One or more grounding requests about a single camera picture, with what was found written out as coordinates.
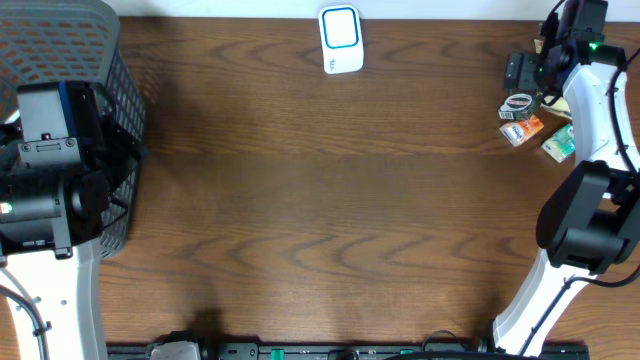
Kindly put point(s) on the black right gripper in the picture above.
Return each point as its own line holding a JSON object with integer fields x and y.
{"x": 522, "y": 76}

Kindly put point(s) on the large yellow snack bag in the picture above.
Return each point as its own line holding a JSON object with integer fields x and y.
{"x": 560, "y": 107}

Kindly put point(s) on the black round-logo snack packet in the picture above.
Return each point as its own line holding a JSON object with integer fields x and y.
{"x": 518, "y": 106}

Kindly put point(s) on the teal candy packet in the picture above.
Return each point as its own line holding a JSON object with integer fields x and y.
{"x": 561, "y": 145}

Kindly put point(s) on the orange candy packet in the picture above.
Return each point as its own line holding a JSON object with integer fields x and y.
{"x": 519, "y": 132}

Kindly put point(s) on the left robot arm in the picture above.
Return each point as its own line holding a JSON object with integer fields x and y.
{"x": 63, "y": 159}

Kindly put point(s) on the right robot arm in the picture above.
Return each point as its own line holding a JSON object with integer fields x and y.
{"x": 592, "y": 220}

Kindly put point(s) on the white barcode scanner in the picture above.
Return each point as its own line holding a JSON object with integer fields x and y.
{"x": 341, "y": 39}

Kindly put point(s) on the dark grey plastic basket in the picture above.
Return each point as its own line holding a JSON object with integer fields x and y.
{"x": 52, "y": 41}

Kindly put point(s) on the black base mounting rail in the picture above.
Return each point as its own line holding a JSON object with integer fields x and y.
{"x": 253, "y": 351}

